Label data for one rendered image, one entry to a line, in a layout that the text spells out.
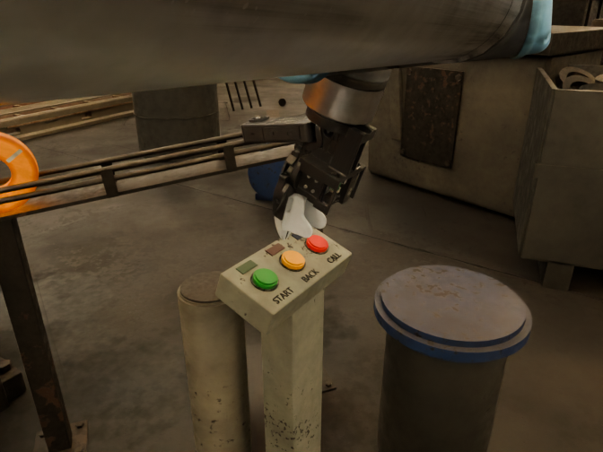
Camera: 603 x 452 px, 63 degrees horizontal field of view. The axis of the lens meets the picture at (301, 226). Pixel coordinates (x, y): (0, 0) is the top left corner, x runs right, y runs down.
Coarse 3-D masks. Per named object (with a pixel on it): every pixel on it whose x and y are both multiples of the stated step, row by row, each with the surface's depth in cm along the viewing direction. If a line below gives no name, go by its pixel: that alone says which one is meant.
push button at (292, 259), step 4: (284, 252) 84; (288, 252) 83; (292, 252) 84; (296, 252) 84; (284, 256) 82; (288, 256) 82; (292, 256) 83; (296, 256) 83; (300, 256) 83; (284, 260) 82; (288, 260) 82; (292, 260) 82; (296, 260) 82; (300, 260) 83; (304, 260) 83; (284, 264) 82; (288, 264) 81; (292, 264) 81; (296, 264) 82; (300, 264) 82; (292, 268) 82; (296, 268) 82; (300, 268) 82
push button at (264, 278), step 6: (258, 270) 78; (264, 270) 78; (270, 270) 78; (258, 276) 77; (264, 276) 77; (270, 276) 77; (276, 276) 78; (258, 282) 76; (264, 282) 76; (270, 282) 76; (276, 282) 77; (264, 288) 76; (270, 288) 76
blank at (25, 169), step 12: (0, 132) 93; (0, 144) 91; (12, 144) 92; (24, 144) 95; (0, 156) 92; (12, 156) 93; (24, 156) 94; (12, 168) 94; (24, 168) 94; (36, 168) 95; (12, 180) 94; (24, 180) 95; (12, 192) 95; (24, 192) 96; (0, 204) 95; (12, 204) 96
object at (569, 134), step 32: (544, 96) 180; (576, 96) 161; (544, 128) 169; (576, 128) 165; (544, 160) 172; (576, 160) 168; (544, 192) 176; (576, 192) 172; (544, 224) 180; (576, 224) 176; (544, 256) 185; (576, 256) 181
